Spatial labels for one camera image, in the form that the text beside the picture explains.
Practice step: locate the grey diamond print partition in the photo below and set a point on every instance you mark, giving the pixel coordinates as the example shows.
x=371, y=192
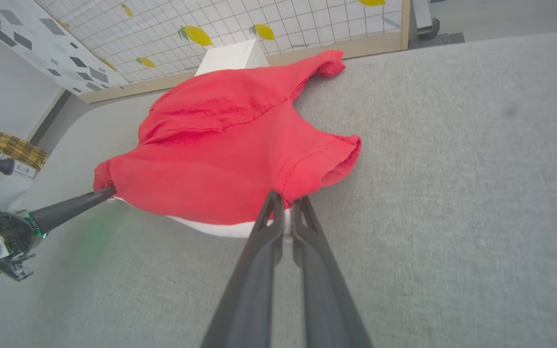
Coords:
x=41, y=43

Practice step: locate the lemon print partition screen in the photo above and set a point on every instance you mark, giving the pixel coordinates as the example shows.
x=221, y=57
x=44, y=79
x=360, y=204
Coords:
x=240, y=19

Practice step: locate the white rectangular box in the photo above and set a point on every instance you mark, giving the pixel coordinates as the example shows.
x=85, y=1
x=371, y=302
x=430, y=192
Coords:
x=232, y=57

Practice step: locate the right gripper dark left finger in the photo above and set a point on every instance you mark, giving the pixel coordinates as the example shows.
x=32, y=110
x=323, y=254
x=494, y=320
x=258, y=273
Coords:
x=254, y=280

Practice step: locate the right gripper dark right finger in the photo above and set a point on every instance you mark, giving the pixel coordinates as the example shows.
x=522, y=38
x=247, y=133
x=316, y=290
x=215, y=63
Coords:
x=327, y=290

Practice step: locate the red shorts with white stripe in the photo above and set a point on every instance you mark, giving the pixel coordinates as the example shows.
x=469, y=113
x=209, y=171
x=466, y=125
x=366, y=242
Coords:
x=220, y=159

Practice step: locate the grey metal post with caster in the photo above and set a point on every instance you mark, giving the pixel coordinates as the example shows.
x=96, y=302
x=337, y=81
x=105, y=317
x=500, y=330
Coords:
x=424, y=19

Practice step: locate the yellow plaid cloth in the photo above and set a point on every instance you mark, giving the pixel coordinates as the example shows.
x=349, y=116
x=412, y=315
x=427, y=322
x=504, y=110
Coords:
x=12, y=147

